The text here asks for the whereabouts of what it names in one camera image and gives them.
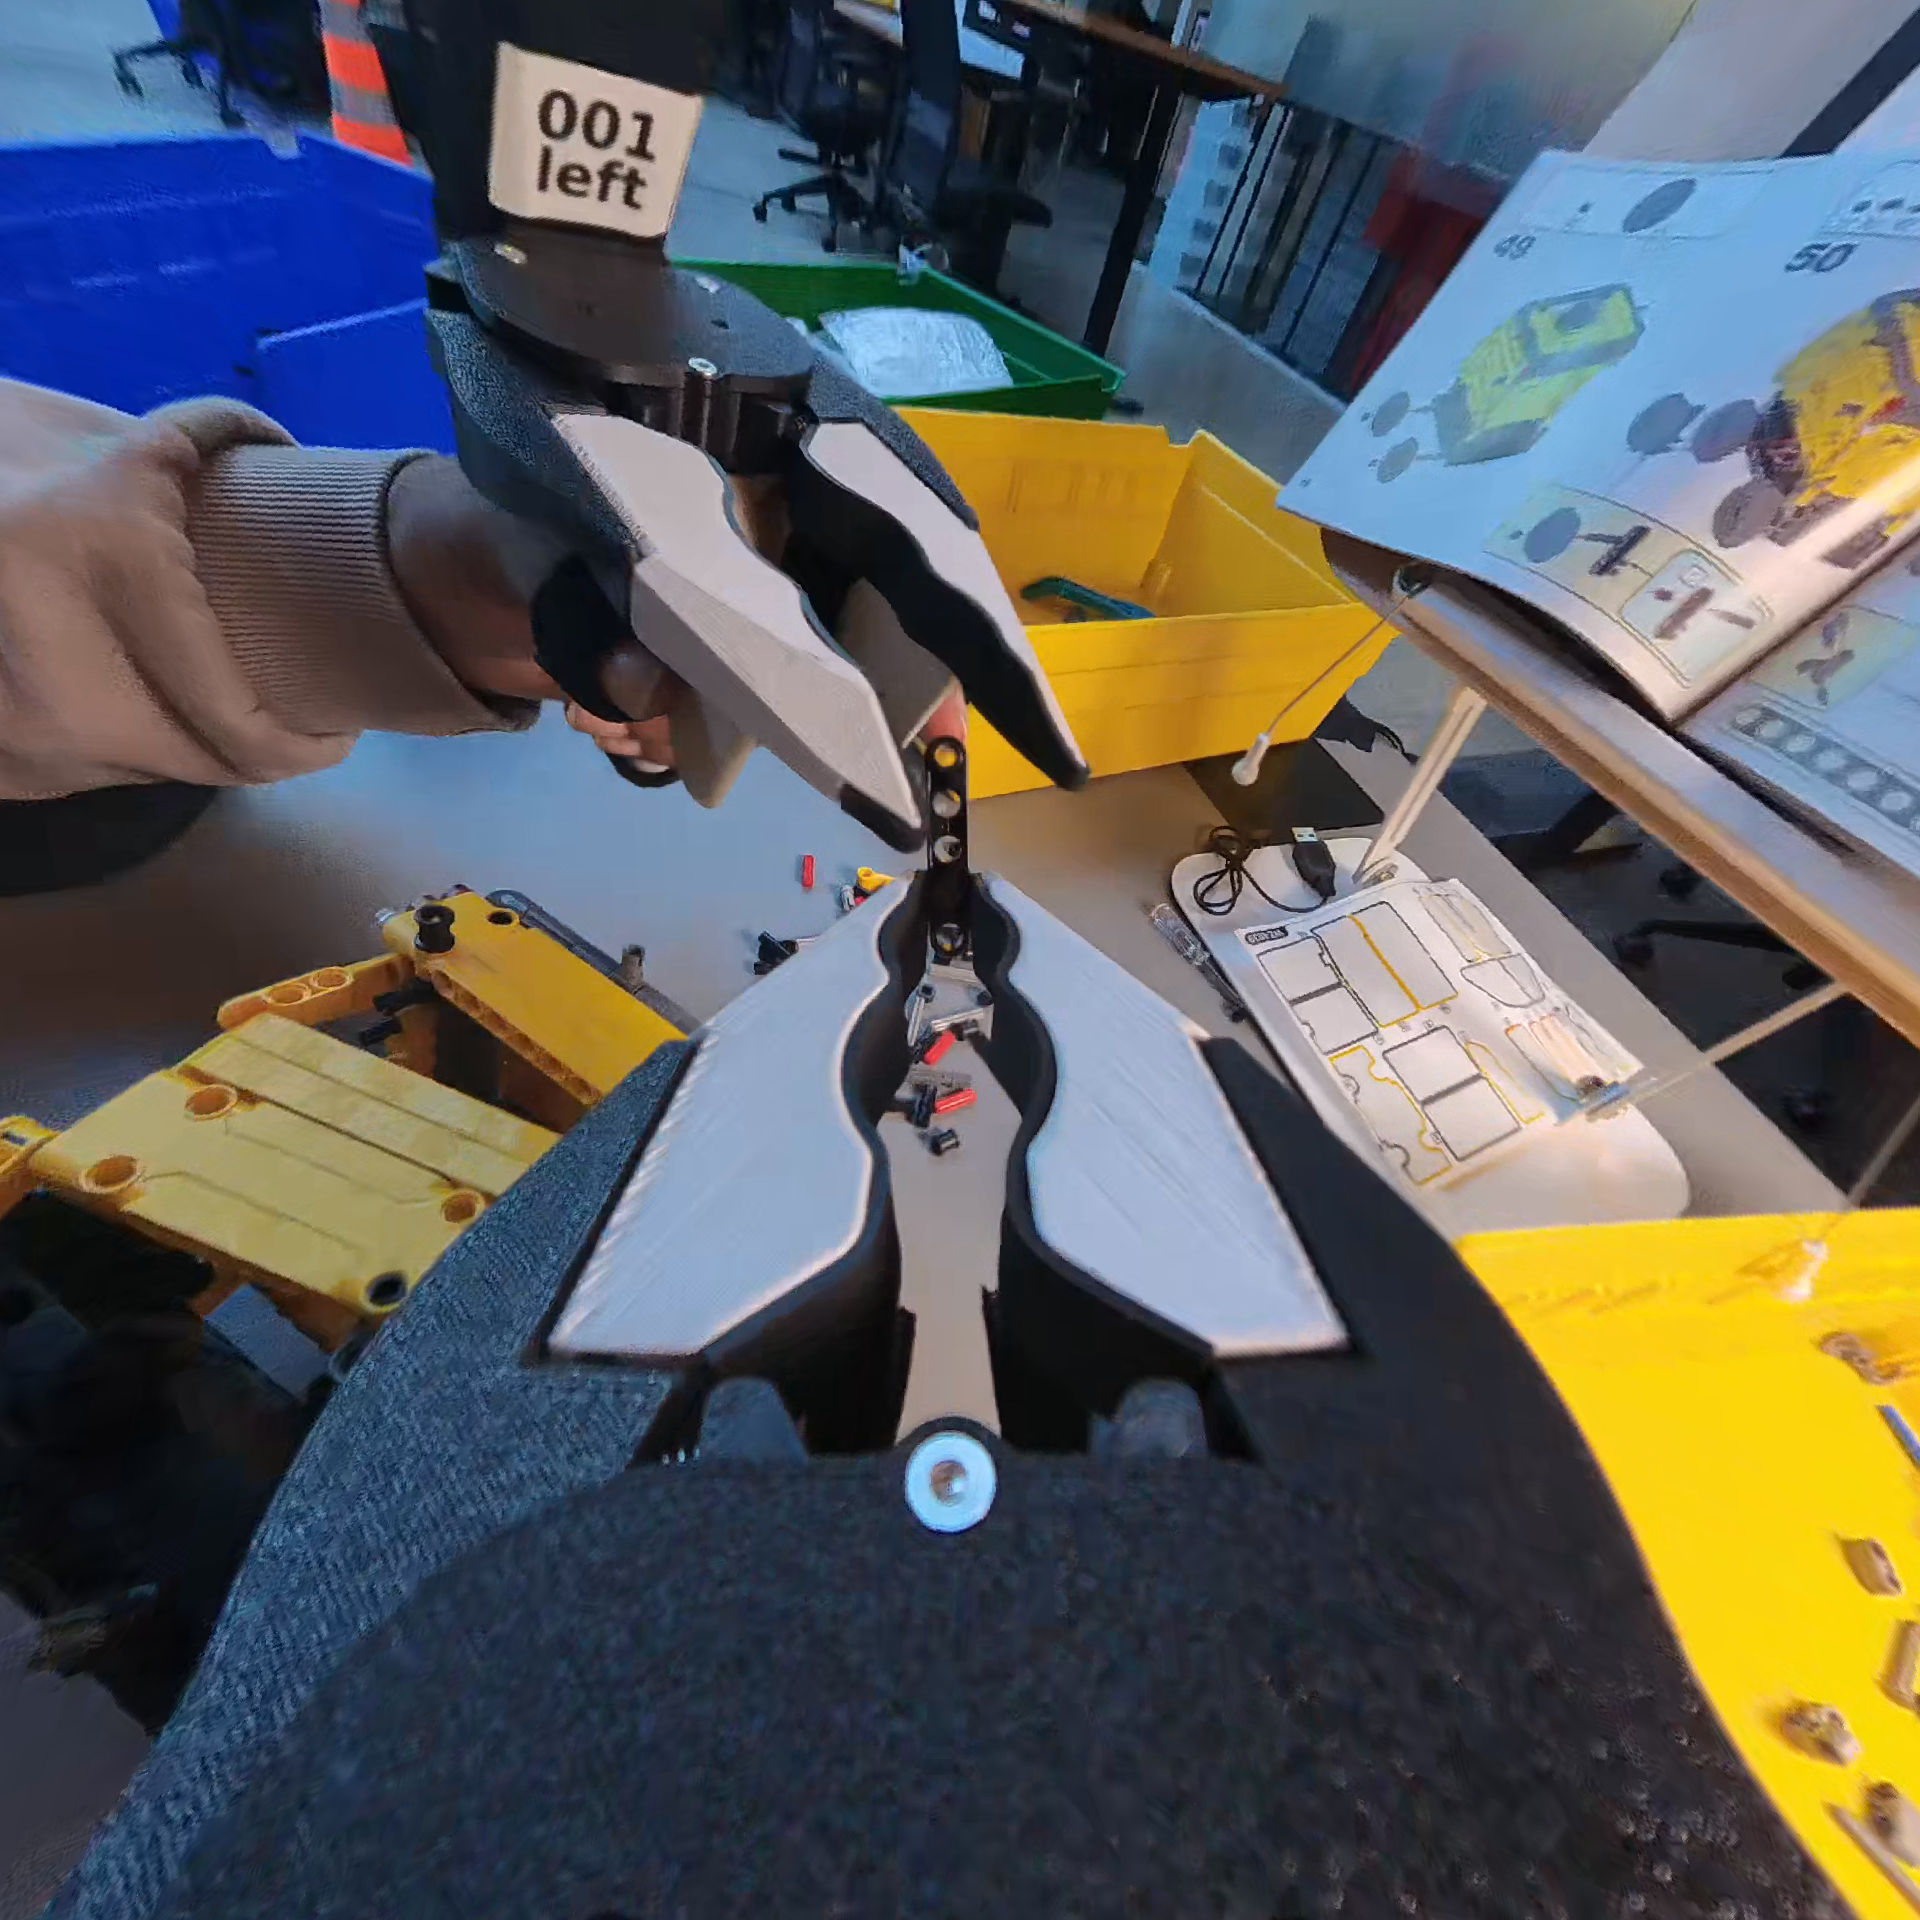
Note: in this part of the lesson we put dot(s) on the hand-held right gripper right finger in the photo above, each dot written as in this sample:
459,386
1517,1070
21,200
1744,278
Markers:
1170,1200

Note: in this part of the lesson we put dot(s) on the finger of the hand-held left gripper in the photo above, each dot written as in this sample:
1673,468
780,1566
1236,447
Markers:
720,601
930,524

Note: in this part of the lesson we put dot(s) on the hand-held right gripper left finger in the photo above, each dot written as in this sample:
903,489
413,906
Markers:
720,1200

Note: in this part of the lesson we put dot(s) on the short black holed beam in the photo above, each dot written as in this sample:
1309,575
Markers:
945,818

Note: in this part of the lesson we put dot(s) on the yellow toy brick vehicle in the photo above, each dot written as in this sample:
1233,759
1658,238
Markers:
301,1141

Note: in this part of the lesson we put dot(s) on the instruction booklet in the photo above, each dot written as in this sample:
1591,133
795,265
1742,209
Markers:
1620,420

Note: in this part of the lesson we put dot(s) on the person's left forearm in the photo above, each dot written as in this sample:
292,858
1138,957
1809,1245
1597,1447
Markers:
180,601

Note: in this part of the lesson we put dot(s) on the person's left hand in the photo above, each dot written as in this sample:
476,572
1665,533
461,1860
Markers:
464,571

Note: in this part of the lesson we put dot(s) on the bubble wrap sheet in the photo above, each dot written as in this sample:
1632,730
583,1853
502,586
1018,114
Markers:
914,352

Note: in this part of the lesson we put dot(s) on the green plastic bin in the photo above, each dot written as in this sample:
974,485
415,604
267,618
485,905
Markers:
1065,360

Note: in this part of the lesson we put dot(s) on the clear pen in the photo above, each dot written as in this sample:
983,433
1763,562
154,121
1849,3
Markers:
1193,952

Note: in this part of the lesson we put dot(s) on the pile of small brick pins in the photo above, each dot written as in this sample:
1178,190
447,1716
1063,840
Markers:
939,1065

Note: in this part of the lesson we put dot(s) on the black office chair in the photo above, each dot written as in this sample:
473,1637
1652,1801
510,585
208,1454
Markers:
818,135
960,150
224,61

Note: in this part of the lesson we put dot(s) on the white printed sheet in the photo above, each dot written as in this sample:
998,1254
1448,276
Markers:
1424,1035

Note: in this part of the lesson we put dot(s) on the yellow plastic bin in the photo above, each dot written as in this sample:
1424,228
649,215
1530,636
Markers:
1651,1425
1201,675

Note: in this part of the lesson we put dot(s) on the orange traffic cone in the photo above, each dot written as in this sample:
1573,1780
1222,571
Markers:
363,90

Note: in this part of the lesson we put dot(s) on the blue plastic bin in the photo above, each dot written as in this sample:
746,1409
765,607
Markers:
194,254

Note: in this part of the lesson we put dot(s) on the black flat device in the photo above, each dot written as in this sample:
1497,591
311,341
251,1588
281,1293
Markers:
1274,794

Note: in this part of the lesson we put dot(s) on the wooden table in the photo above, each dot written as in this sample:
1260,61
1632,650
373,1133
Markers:
1170,61

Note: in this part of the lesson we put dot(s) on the black textured pad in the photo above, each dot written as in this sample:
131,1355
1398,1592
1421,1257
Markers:
90,840

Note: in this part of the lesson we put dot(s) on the scattered small mixed brick parts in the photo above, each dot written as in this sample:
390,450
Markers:
1818,1733

